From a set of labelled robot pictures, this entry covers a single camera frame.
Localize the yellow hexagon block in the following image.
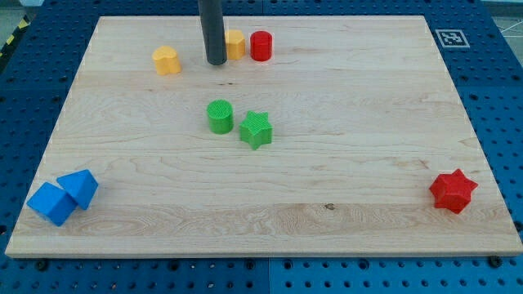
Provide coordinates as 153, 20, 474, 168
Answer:
225, 29, 246, 60

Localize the yellow heart block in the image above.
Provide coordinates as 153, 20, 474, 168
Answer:
152, 46, 182, 75

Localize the green star block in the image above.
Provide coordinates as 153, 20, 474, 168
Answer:
239, 110, 273, 150

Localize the green cylinder block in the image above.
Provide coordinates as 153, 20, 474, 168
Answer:
207, 100, 234, 134

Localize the wooden board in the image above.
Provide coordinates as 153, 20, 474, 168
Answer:
6, 16, 522, 259

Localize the red cylinder block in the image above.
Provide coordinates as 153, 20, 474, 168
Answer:
250, 30, 273, 61

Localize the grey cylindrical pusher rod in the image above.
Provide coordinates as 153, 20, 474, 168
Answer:
198, 0, 227, 65

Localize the blue triangle block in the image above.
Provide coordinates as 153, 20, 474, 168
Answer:
56, 169, 99, 210

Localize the red star block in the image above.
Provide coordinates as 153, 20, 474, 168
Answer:
429, 168, 478, 214

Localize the blue cube block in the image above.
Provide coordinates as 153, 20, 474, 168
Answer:
27, 182, 77, 226

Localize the white fiducial marker tag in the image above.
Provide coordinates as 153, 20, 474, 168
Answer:
436, 29, 470, 48

